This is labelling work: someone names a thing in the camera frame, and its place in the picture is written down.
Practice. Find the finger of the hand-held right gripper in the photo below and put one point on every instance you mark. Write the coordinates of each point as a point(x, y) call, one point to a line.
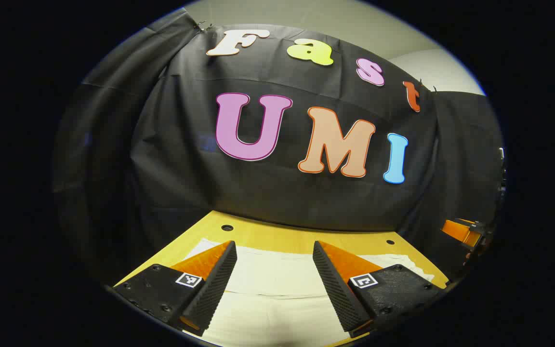
point(458, 230)

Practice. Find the black backdrop cloth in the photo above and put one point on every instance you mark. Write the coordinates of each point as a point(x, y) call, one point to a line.
point(186, 168)

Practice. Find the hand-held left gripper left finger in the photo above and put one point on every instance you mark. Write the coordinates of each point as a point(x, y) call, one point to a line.
point(215, 289)

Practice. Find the white jeans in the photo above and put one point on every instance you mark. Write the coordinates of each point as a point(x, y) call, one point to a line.
point(277, 289)

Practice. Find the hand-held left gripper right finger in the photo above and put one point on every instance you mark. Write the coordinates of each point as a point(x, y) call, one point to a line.
point(335, 289)

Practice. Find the small metal clip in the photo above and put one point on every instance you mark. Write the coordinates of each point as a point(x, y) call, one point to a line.
point(202, 25)
point(423, 83)

